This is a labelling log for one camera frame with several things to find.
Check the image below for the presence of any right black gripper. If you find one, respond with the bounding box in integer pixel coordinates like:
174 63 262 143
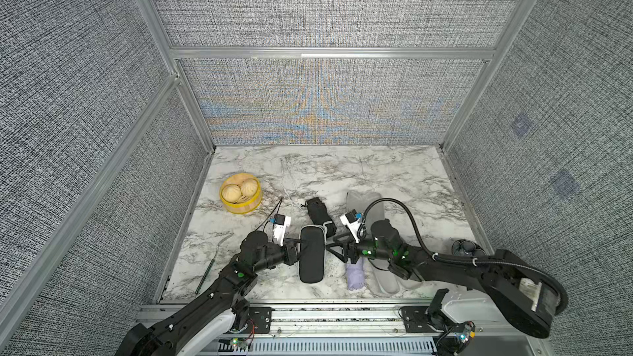
324 231 393 266

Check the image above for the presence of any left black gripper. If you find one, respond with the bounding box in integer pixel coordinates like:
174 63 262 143
252 239 312 276

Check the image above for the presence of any grey zippered case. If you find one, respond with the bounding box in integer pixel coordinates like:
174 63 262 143
298 225 326 284

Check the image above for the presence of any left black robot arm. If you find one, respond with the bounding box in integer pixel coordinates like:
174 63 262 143
115 231 299 355

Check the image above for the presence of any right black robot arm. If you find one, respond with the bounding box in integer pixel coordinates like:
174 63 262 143
326 219 569 339

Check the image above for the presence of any purple folded umbrella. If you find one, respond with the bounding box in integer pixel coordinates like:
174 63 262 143
346 258 365 291

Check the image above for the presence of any black folded umbrella centre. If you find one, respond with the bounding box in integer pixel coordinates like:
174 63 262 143
305 197 336 238

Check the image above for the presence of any grey open case back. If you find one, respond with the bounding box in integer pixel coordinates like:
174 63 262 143
346 191 385 236

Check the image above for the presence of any grey open case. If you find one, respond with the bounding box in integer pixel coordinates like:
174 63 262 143
368 259 422 294
346 191 385 236

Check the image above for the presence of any yellow bamboo steamer basket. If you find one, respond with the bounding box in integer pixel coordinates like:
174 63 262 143
219 173 262 215

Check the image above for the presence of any grey open case right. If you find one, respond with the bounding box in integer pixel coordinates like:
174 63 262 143
368 259 422 294

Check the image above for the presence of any right steamed bun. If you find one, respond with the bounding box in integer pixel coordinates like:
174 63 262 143
240 178 259 199

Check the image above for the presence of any steamed bun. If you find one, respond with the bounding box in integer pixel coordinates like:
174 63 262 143
240 178 259 199
221 184 242 204

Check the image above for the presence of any left steamed bun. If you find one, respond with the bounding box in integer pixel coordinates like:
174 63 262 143
221 184 242 204

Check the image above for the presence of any dark round flower dish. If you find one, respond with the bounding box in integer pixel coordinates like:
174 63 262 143
451 239 486 258

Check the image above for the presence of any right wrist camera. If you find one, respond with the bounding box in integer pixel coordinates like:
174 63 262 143
340 209 367 243

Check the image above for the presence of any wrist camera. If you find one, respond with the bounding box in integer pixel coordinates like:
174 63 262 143
340 209 367 243
271 214 292 246

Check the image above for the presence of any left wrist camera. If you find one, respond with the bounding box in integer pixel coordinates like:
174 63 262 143
271 214 292 246

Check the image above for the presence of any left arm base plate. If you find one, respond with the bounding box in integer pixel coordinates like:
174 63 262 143
230 307 273 335

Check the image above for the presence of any green handled tool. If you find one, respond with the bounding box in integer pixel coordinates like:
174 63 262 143
195 234 232 296

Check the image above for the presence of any aluminium front rail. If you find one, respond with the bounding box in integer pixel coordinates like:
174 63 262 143
135 301 545 341

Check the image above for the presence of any white vented cable tray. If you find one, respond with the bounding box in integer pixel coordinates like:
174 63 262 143
210 337 438 355

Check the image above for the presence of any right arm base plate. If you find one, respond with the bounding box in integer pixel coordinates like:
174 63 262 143
398 306 439 334

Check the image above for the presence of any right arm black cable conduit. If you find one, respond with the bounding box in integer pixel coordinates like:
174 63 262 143
362 197 570 315

